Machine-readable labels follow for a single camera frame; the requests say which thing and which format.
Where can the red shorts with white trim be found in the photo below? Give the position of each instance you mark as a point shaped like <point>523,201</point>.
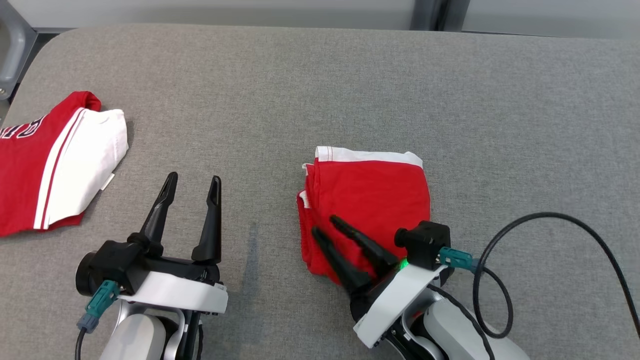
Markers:
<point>370,210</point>

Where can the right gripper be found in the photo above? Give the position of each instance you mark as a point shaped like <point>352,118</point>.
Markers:
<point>395,305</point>

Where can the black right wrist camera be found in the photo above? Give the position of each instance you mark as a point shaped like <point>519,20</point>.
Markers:
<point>425,242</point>

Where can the grey partition post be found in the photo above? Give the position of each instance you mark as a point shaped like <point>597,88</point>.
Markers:
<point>430,12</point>

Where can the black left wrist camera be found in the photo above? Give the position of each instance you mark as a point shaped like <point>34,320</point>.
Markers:
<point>112,262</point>

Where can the grey metal side frame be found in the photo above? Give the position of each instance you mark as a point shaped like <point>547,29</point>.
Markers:
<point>12,45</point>

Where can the red and white jersey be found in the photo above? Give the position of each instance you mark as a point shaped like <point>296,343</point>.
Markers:
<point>30,170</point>

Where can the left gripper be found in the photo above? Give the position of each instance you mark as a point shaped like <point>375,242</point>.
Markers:
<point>175,292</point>

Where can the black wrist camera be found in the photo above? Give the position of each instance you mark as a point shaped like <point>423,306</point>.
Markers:
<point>425,242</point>
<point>112,262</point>

